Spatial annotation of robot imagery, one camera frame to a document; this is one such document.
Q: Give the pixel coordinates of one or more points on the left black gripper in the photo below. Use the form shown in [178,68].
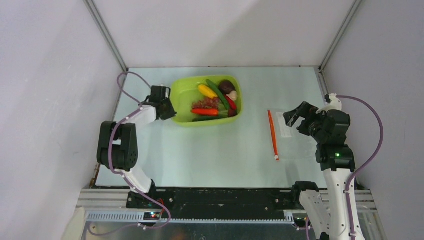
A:
[172,113]

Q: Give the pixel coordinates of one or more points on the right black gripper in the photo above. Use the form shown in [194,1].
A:
[305,118]

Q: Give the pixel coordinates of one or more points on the clear zip bag orange zipper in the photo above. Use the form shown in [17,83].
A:
[288,143]

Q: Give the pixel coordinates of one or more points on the orange carrot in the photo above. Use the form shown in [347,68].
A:
[205,111]

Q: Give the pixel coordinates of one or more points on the long green cucumber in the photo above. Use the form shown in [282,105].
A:
[219,94]

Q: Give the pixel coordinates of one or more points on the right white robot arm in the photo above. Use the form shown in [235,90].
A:
[336,159]

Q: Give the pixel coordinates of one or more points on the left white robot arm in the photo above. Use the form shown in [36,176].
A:
[118,142]

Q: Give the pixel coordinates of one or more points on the lime green plastic basin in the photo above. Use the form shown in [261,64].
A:
[184,92]

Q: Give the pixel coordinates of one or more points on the yellow corn cob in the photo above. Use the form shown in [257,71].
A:
[206,91]

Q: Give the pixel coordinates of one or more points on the red grape bunch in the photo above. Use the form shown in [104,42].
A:
[206,103]

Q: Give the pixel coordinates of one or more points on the short dark green cucumber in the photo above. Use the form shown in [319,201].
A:
[203,118]

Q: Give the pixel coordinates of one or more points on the dark purple mangosteen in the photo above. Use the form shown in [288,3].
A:
[226,87]

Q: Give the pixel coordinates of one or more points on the red chili pepper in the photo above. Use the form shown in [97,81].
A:
[231,103]

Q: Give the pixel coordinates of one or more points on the dark red small fruit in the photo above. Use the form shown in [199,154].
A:
[232,113]

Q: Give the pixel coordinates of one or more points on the white garlic bulb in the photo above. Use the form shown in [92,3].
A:
[233,95]

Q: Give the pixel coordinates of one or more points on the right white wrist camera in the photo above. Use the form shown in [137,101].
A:
[332,103]

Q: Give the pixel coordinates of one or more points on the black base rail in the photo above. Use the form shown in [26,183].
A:
[233,204]

